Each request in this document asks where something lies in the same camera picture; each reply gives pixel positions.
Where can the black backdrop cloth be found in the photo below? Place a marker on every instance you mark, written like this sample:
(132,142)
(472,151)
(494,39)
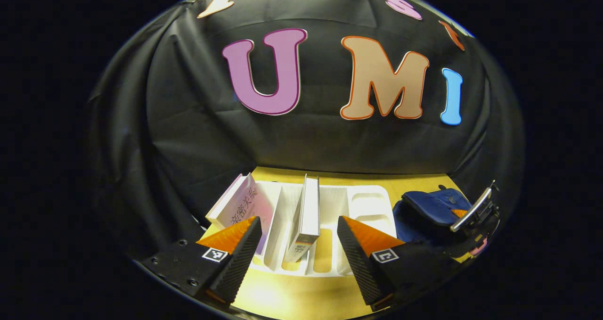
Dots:
(188,122)

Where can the grey book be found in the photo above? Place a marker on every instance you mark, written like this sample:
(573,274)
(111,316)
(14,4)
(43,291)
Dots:
(308,216)

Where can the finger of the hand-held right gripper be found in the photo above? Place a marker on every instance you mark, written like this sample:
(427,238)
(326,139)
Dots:
(460,212)

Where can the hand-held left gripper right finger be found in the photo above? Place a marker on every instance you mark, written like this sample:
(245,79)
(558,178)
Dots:
(358,266)

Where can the pink book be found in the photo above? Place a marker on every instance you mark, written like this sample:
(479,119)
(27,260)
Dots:
(242,204)

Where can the white plastic bookshelf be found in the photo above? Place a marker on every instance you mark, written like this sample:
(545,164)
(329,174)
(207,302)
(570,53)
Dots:
(362,207)

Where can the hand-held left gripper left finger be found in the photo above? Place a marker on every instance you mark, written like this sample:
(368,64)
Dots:
(240,263)

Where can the blue schoolbag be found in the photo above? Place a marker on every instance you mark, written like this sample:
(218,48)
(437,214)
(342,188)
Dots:
(433,207)

